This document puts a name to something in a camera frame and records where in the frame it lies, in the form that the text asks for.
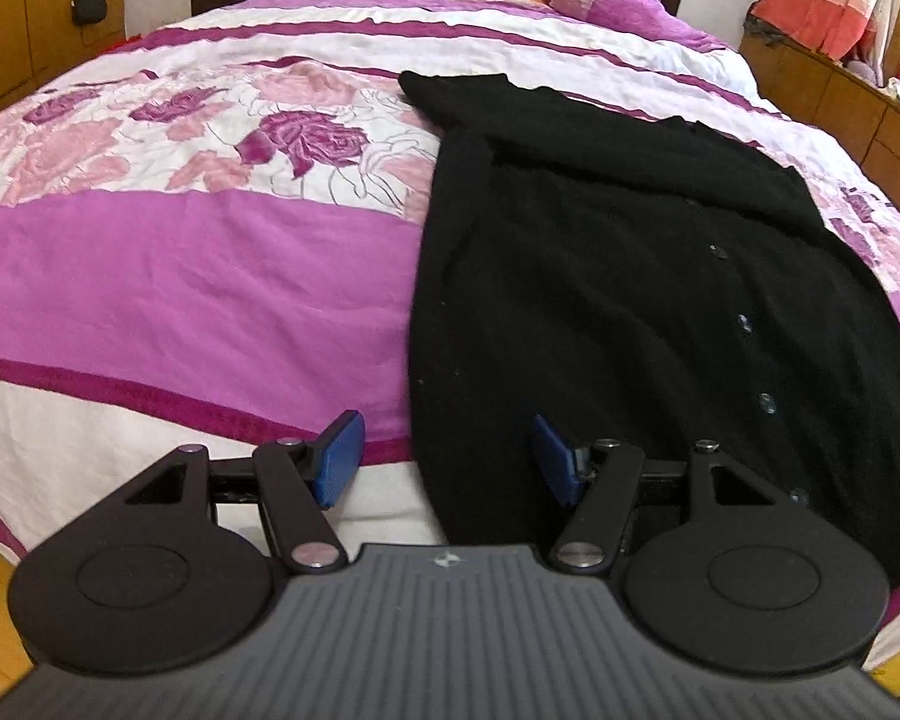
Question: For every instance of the brown wooden cabinet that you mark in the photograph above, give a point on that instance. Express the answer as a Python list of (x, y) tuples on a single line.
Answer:
[(847, 97)]

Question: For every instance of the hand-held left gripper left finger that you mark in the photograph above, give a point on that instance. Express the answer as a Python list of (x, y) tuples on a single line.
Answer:
[(341, 459)]

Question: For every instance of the purple floral bedspread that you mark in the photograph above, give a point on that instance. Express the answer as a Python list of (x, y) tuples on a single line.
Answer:
[(195, 255)]

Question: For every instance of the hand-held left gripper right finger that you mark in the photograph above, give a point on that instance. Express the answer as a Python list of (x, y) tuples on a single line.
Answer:
[(553, 465)]

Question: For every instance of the brown wooden wardrobe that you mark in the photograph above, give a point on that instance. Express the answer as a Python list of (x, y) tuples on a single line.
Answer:
[(22, 22)]

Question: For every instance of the small black pouch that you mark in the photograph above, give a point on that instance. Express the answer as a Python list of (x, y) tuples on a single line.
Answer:
[(88, 9)]

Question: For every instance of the black buttoned cardigan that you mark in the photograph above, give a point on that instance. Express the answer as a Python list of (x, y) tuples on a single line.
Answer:
[(607, 277)]

